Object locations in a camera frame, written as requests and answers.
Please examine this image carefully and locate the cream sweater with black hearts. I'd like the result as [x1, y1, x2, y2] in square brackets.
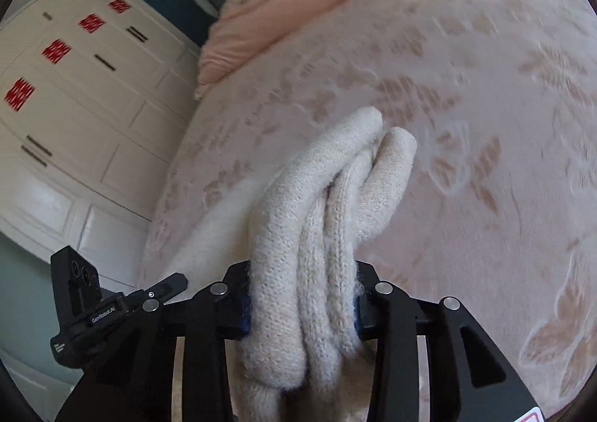
[170, 107, 417, 421]

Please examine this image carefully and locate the white wardrobe with red stickers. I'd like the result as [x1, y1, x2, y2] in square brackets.
[1, 0, 199, 288]

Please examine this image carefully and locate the pink floral bedspread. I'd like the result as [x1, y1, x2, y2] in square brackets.
[138, 0, 596, 416]

